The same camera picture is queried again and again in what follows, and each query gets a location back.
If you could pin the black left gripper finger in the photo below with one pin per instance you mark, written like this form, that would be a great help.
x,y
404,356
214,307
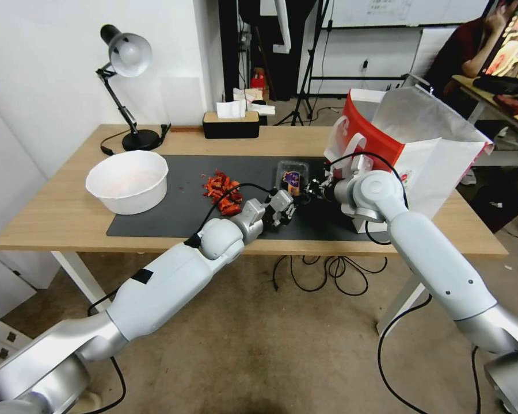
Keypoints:
x,y
280,223
292,210

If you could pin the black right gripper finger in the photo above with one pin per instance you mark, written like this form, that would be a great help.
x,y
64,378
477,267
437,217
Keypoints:
x,y
311,196
312,184

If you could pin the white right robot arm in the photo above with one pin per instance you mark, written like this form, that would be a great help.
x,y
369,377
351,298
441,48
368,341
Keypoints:
x,y
431,263

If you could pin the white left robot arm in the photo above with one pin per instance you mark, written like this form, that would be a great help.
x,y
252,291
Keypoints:
x,y
164,284

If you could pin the clear box with purple label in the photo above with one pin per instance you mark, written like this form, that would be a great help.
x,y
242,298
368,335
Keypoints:
x,y
291,172

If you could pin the black tissue box wooden lid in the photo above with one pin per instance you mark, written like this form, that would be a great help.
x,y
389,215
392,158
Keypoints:
x,y
231,127

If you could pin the white and red delivery bag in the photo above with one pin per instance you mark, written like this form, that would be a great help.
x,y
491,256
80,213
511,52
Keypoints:
x,y
436,164

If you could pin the red box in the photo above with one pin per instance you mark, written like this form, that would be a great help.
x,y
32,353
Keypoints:
x,y
259,84

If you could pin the white round takeout bowl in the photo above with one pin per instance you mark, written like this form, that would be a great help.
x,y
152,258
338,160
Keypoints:
x,y
127,181

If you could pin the black floor bag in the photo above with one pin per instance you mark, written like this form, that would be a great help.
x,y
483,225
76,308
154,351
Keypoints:
x,y
498,202

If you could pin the red chili pepper pile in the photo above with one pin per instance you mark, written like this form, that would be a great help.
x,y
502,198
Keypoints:
x,y
218,185

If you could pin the black table mat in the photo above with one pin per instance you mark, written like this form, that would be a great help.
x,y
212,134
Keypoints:
x,y
177,207

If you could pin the white paper packages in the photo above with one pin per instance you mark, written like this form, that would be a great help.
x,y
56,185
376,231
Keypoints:
x,y
252,101

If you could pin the black tripod stand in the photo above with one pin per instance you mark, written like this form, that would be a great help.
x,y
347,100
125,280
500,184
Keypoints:
x,y
304,77

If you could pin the white tissue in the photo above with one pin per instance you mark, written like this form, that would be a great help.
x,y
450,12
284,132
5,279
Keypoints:
x,y
229,108

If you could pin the white shoe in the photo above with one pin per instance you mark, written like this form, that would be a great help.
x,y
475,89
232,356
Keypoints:
x,y
468,177

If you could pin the white angled pipe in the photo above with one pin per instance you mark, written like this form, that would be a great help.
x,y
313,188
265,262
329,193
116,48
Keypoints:
x,y
282,26

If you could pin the person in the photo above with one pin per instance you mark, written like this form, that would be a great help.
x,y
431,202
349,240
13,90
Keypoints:
x,y
462,47

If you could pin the white whiteboard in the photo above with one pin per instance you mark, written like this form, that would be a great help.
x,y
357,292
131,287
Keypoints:
x,y
414,13

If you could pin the wooden side desk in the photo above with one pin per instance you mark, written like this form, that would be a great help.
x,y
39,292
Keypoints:
x,y
500,92

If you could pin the wooden table with white legs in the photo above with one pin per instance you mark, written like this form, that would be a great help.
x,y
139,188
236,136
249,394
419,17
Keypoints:
x,y
69,172

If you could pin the black desk lamp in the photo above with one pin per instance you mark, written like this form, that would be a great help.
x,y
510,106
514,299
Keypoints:
x,y
129,54

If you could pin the colourful monitor screen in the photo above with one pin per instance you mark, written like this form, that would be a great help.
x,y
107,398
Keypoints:
x,y
516,47

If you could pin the white cabinet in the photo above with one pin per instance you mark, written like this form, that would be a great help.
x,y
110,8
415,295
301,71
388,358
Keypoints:
x,y
4,207

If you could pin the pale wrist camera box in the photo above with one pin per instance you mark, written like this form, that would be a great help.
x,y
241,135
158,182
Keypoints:
x,y
282,199

